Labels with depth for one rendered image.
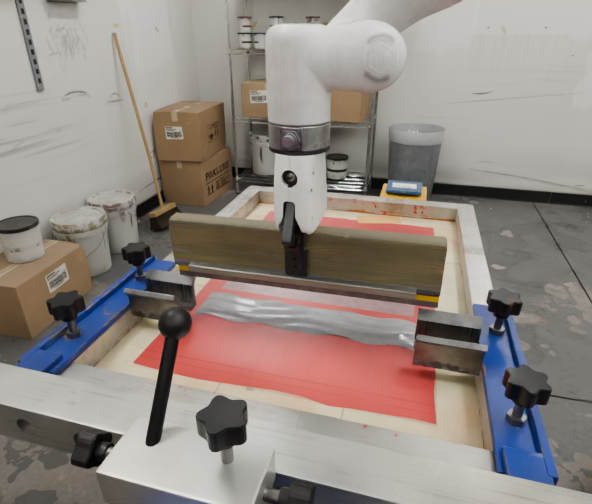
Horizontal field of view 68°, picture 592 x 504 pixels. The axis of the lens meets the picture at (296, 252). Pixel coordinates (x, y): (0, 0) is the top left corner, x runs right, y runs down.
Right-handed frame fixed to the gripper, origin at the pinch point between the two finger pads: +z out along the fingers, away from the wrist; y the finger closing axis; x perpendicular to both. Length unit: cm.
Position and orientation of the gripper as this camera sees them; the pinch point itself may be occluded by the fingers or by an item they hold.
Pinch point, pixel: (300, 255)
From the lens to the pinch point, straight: 61.2
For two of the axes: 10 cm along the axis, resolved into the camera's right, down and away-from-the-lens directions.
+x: -9.6, -1.1, 2.4
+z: 0.1, 8.9, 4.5
